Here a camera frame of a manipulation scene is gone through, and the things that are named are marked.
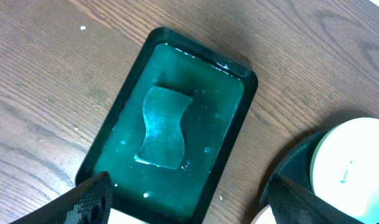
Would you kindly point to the green wavy sponge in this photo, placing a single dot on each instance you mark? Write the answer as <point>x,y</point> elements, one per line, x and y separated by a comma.
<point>164,143</point>

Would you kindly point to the black round tray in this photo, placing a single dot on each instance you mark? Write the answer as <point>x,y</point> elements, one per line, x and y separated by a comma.
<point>296,165</point>

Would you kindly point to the mint green plate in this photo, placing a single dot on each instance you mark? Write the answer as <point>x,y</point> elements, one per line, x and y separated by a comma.
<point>264,216</point>

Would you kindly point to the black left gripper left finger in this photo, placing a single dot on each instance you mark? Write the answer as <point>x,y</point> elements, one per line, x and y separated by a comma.
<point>88,203</point>

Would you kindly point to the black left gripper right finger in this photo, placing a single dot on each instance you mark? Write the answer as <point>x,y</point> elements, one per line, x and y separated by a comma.
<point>291,203</point>

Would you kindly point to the black rectangular soap tray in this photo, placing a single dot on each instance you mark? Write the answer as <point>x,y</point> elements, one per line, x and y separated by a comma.
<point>221,90</point>

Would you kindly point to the white plate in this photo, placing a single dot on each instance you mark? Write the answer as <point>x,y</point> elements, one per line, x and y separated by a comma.
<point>344,169</point>

